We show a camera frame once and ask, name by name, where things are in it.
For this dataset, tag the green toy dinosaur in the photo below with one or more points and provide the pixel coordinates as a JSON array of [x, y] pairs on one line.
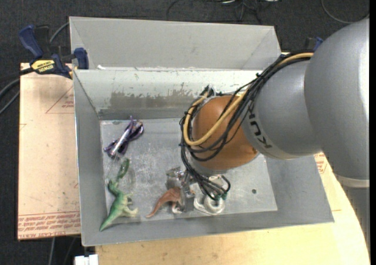
[[118, 203]]

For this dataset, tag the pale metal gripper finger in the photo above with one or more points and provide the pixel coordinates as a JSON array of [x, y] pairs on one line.
[[189, 202], [173, 174]]

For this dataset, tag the purple sunglasses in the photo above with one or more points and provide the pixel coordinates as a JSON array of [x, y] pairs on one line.
[[124, 137]]

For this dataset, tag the grey metal bin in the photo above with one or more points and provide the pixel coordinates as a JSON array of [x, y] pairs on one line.
[[164, 146]]

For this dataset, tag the brown toy dinosaur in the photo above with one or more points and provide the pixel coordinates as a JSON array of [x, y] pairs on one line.
[[167, 197]]

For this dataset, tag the brown cardboard board, red print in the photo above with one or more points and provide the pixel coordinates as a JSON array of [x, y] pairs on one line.
[[47, 155]]

